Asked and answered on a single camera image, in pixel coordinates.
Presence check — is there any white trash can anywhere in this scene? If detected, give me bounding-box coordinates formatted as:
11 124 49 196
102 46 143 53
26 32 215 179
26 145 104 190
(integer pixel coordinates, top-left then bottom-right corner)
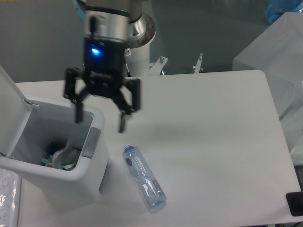
0 69 110 203

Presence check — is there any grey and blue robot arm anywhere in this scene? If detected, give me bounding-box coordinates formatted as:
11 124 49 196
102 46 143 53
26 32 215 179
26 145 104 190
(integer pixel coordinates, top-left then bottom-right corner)
63 0 156 132

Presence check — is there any clear plastic water bottle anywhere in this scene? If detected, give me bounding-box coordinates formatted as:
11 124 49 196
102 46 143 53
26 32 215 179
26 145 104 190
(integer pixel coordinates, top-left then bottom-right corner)
122 144 167 210

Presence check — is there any black device at edge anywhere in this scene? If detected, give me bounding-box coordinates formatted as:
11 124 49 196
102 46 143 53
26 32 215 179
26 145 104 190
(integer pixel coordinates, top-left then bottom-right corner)
286 192 303 217

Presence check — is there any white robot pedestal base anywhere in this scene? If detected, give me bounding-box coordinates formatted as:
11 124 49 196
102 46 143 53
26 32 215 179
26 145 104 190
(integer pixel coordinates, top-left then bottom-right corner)
123 44 204 78

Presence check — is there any white tissue wrapper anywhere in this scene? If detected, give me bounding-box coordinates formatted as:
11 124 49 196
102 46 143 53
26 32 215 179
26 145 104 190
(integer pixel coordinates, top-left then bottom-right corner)
40 136 82 171

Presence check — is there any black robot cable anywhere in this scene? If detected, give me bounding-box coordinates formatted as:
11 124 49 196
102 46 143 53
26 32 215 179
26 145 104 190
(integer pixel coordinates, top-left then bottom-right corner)
123 60 132 78

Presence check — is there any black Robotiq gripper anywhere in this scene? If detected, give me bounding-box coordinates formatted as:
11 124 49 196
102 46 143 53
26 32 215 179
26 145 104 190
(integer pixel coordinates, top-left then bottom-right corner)
63 35 142 133

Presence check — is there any clear plastic sheet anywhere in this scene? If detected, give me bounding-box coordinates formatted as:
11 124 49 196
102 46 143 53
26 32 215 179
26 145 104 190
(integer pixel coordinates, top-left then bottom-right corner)
0 169 22 227

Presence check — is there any blue yellow snack wrapper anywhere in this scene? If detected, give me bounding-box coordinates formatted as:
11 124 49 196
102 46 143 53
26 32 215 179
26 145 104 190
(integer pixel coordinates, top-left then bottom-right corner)
47 141 69 155

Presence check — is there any translucent white plastic box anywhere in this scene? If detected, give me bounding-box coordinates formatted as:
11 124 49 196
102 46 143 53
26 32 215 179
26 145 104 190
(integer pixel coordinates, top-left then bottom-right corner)
232 12 303 166

